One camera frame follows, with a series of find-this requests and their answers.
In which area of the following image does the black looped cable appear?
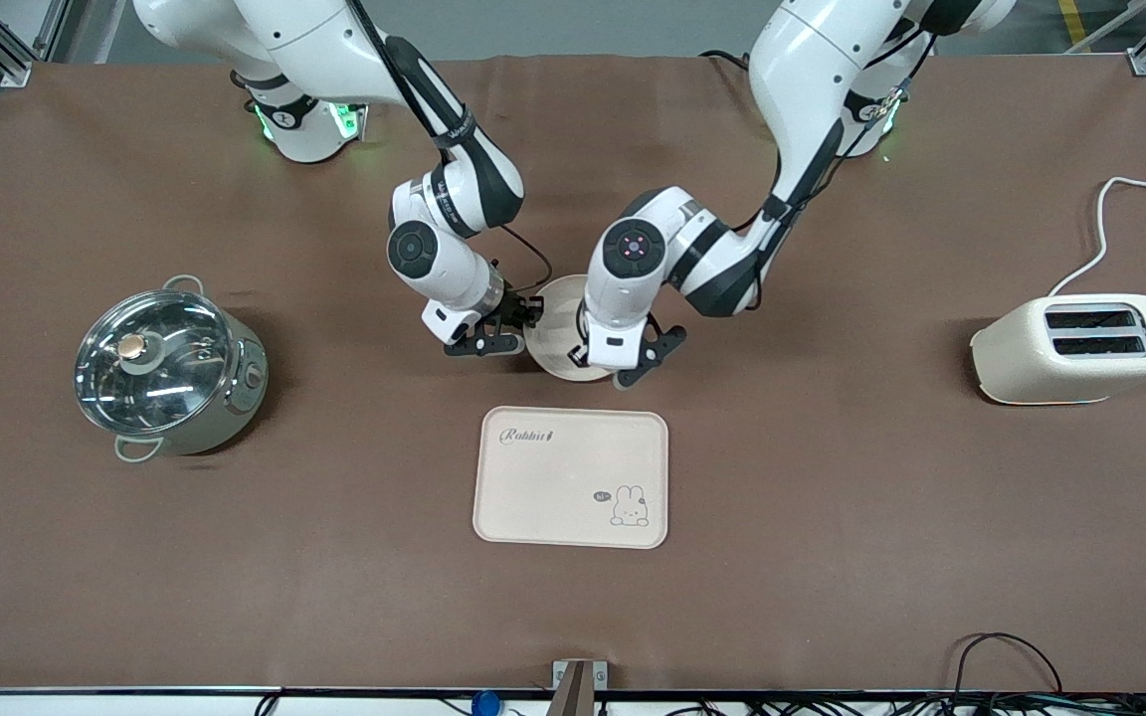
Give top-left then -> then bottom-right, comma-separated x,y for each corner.
951,632 -> 1064,702

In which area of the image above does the round cream plate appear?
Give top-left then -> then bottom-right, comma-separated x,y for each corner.
524,275 -> 620,384

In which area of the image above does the cream rabbit print tray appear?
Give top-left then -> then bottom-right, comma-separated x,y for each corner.
473,406 -> 669,550

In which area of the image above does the brown table mat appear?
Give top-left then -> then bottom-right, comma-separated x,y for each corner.
0,55 -> 1146,694

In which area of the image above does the steel electric cooking pot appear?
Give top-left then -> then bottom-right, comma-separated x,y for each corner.
74,274 -> 270,464

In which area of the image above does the metal table edge bracket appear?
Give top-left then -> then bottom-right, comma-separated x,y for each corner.
548,659 -> 609,716

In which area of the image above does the glass pot lid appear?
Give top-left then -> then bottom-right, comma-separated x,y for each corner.
74,290 -> 236,437

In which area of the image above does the white toaster power cable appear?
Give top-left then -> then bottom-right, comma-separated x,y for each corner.
1048,176 -> 1146,298

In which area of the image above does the cream two-slot toaster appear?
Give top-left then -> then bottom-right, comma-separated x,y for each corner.
970,293 -> 1146,406

